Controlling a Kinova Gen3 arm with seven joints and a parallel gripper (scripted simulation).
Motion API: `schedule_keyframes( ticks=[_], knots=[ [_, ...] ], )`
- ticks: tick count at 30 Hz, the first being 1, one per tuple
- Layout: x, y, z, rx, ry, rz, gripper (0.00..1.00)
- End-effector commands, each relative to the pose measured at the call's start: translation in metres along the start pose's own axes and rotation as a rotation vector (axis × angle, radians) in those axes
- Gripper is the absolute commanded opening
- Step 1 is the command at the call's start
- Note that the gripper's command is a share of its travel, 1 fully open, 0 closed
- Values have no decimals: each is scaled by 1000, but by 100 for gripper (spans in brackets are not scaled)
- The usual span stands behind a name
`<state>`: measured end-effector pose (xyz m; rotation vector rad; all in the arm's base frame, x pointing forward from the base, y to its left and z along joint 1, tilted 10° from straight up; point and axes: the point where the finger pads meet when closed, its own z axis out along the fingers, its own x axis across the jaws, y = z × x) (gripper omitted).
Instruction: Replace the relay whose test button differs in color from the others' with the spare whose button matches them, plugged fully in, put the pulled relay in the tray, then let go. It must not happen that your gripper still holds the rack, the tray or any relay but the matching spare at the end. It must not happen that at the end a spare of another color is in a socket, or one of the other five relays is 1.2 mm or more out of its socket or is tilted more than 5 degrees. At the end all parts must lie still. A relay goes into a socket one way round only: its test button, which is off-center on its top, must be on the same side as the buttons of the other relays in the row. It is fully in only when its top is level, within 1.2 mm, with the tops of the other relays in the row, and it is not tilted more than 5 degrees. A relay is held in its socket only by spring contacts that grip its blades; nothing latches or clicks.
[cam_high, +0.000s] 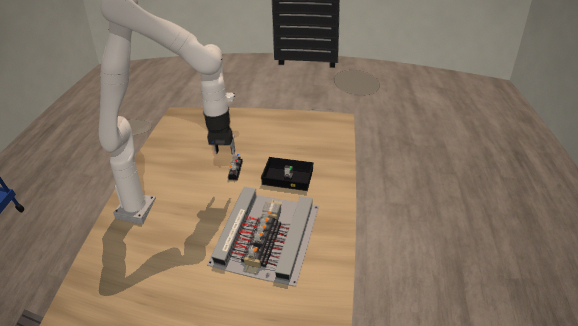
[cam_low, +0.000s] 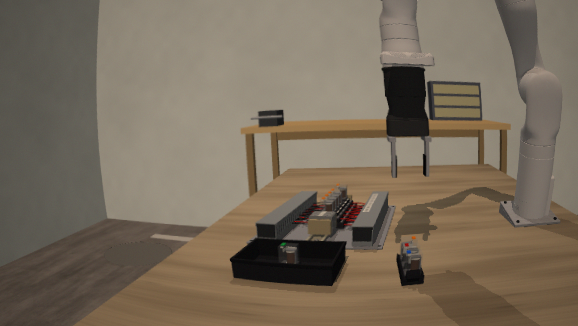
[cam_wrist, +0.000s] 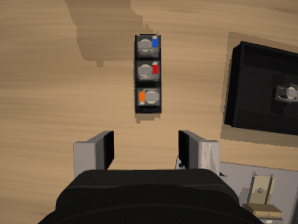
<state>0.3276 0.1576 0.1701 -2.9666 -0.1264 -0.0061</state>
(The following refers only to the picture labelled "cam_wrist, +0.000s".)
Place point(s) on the grey mounting plate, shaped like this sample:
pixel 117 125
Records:
pixel 262 185

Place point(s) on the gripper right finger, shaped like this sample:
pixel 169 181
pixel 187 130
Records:
pixel 197 152

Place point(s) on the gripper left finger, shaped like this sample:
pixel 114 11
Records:
pixel 94 154

